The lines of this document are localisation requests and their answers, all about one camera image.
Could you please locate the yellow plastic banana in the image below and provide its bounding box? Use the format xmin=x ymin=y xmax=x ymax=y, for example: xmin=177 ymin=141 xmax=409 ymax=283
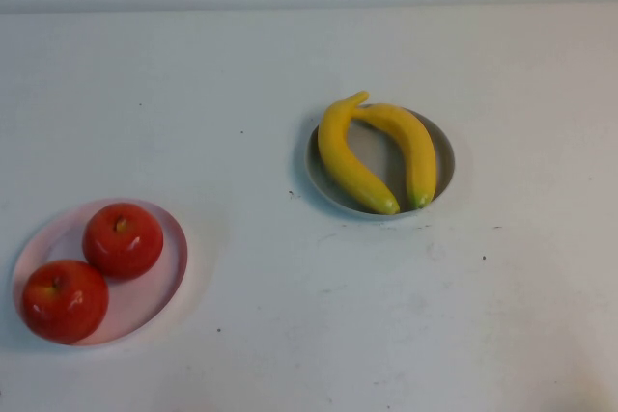
xmin=351 ymin=102 xmax=438 ymax=209
xmin=317 ymin=90 xmax=401 ymax=215

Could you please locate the red plastic apple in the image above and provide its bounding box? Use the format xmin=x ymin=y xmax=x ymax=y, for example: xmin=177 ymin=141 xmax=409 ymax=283
xmin=81 ymin=203 xmax=164 ymax=282
xmin=21 ymin=260 xmax=111 ymax=345

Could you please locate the grey round plate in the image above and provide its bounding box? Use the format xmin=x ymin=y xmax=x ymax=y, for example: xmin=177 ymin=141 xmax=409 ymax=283
xmin=304 ymin=107 xmax=457 ymax=221

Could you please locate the pink round plate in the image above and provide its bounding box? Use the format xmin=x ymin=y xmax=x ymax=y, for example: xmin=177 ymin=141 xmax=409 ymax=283
xmin=13 ymin=198 xmax=188 ymax=346

